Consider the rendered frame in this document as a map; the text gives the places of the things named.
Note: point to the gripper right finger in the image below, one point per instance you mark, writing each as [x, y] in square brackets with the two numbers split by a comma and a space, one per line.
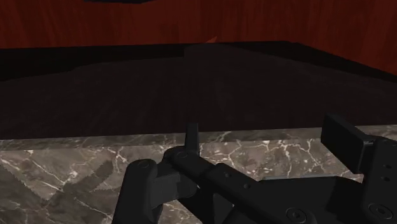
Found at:
[344, 142]

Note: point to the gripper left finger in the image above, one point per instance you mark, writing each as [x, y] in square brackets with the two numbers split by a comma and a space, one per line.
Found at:
[189, 164]

